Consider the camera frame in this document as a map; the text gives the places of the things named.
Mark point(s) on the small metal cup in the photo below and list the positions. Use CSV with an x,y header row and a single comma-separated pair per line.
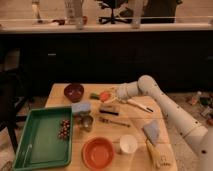
x,y
86,123

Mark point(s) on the green vegetable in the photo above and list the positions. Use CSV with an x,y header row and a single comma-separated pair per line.
x,y
94,96

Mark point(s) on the black office chair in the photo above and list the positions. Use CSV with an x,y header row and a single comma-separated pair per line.
x,y
111,5

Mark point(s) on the red grapes bunch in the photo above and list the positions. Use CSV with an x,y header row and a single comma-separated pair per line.
x,y
64,129

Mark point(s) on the white cup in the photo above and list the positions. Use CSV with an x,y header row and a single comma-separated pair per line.
x,y
128,144

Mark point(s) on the red apple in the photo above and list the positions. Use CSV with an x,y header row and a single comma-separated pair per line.
x,y
104,96

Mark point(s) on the purple bowl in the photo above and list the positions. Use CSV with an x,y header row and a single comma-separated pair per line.
x,y
74,92

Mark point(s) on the blue sponge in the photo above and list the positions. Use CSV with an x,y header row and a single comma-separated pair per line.
x,y
81,107

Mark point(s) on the orange bowl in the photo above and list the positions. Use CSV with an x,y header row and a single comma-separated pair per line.
x,y
98,153

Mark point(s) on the dark chair at left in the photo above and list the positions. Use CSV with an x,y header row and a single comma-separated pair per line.
x,y
8,109

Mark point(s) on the green plastic tray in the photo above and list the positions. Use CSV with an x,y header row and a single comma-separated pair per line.
x,y
40,146

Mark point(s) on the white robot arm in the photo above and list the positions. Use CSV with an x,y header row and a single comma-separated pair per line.
x,y
198,137

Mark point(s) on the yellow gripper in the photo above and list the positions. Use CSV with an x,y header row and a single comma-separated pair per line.
x,y
113,95

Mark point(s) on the black and tan brush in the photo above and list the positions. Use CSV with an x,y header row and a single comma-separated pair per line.
x,y
109,109

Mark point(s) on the blue cloth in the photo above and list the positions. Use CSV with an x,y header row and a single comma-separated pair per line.
x,y
152,131

